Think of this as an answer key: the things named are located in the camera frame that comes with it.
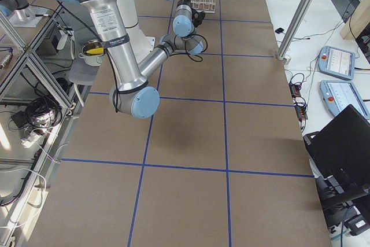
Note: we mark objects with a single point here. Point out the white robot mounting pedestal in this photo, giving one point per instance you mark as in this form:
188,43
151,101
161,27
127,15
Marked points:
136,12

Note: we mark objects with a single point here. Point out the orange black usb hub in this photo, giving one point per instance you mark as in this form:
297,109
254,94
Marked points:
299,102

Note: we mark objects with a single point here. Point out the small black device on cable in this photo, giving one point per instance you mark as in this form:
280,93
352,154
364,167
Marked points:
279,30

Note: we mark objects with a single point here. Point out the white pot with corn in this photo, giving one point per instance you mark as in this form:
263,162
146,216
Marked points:
92,54

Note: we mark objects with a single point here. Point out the blue teach pendant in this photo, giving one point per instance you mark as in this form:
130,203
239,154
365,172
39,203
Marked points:
337,62
337,95

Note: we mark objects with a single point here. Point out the far blue teach pendant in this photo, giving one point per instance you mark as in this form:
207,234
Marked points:
337,62

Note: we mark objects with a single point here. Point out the aluminium frame structure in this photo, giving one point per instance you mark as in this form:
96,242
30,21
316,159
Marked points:
33,108

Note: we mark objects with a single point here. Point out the near blue teach pendant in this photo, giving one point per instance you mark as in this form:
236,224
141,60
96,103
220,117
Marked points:
337,95

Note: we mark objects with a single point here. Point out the black laptop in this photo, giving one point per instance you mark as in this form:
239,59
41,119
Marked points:
341,150

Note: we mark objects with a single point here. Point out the aluminium frame post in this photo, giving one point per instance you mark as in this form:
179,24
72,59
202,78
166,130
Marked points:
291,31

